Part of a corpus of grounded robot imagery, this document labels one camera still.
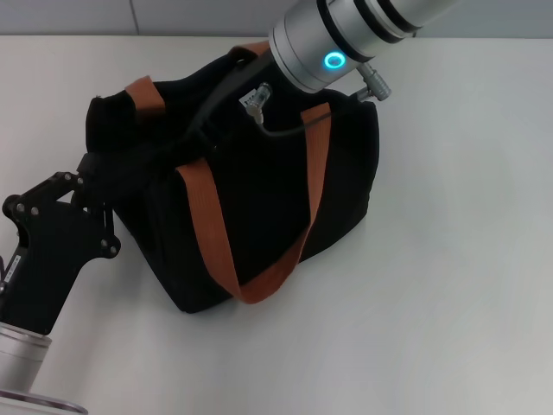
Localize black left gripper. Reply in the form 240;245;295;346
0;153;123;337

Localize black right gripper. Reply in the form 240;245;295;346
183;48;304;153

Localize black food bag orange handles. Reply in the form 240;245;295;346
86;41;381;315

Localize right gripper cable with connector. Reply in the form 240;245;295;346
243;62;393;138

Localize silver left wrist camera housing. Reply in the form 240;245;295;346
0;390;90;415

